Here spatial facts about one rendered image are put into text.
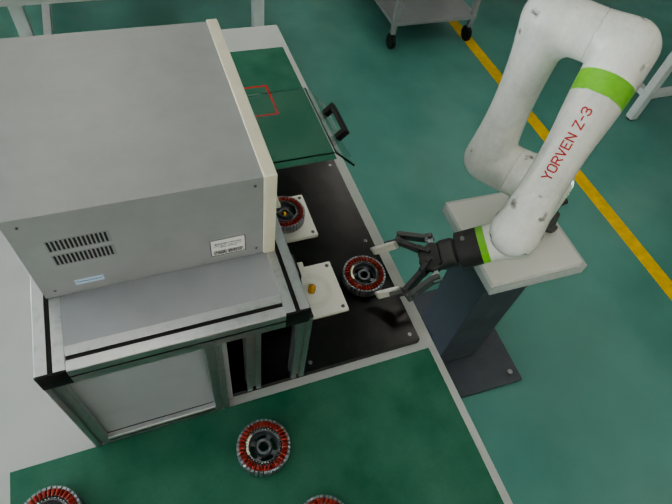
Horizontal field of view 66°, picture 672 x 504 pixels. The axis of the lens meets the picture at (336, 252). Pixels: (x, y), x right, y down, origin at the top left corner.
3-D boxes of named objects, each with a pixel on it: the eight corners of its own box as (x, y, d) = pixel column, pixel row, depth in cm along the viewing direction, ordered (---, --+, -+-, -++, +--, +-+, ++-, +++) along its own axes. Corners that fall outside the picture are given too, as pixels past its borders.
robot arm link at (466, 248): (471, 217, 125) (479, 249, 119) (480, 243, 133) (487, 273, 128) (446, 224, 126) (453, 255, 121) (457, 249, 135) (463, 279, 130)
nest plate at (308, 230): (301, 197, 151) (301, 194, 150) (317, 236, 143) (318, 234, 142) (251, 206, 147) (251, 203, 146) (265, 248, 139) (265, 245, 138)
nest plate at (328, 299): (328, 263, 138) (329, 260, 137) (348, 310, 131) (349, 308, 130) (274, 276, 134) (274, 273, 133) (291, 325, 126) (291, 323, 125)
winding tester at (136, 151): (222, 102, 119) (216, 18, 103) (275, 251, 97) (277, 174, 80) (36, 125, 108) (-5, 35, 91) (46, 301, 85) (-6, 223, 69)
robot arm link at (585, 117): (615, 121, 111) (566, 100, 115) (626, 105, 100) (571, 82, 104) (525, 267, 116) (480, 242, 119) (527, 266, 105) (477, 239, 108)
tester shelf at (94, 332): (225, 87, 129) (223, 71, 126) (309, 321, 94) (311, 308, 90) (29, 110, 117) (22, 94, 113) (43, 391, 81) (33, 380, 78)
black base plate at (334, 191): (333, 164, 163) (334, 159, 161) (417, 342, 130) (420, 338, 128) (181, 190, 150) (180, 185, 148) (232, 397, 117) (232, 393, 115)
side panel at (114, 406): (226, 394, 117) (217, 329, 91) (229, 407, 115) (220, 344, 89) (94, 433, 109) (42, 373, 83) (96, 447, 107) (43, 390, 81)
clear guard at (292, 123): (323, 103, 140) (325, 85, 135) (354, 165, 128) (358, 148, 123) (201, 120, 131) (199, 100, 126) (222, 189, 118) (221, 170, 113)
